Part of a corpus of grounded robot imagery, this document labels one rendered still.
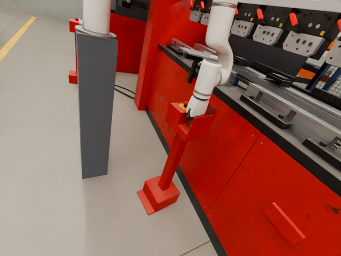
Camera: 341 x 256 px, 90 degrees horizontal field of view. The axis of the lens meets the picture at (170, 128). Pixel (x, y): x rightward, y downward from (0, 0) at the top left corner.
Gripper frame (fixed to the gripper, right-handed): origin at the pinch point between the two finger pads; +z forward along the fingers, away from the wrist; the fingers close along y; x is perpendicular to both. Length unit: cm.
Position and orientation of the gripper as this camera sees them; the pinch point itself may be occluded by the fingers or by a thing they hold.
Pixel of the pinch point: (192, 122)
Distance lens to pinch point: 90.5
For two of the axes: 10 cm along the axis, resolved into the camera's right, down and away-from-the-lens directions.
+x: 5.4, 5.8, -6.1
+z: -1.9, 7.9, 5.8
